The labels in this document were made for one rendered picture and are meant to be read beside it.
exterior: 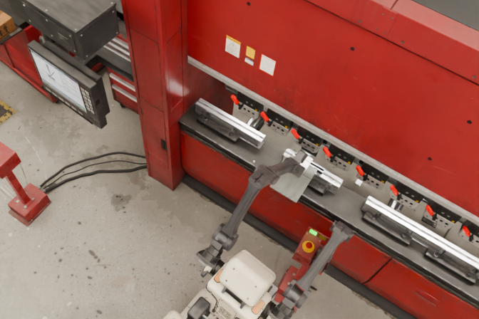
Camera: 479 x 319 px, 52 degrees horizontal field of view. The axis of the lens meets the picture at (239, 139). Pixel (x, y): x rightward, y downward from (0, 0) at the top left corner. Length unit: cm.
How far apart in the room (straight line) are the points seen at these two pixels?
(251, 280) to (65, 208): 209
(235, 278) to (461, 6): 145
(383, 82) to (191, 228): 210
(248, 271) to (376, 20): 119
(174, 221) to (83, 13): 198
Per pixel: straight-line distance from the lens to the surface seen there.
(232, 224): 236
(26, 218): 395
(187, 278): 367
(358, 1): 200
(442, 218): 278
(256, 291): 225
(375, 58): 215
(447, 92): 214
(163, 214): 385
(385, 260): 318
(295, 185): 289
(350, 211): 304
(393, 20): 198
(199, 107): 318
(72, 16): 233
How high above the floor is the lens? 351
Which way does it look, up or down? 57 degrees down
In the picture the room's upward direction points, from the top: 9 degrees clockwise
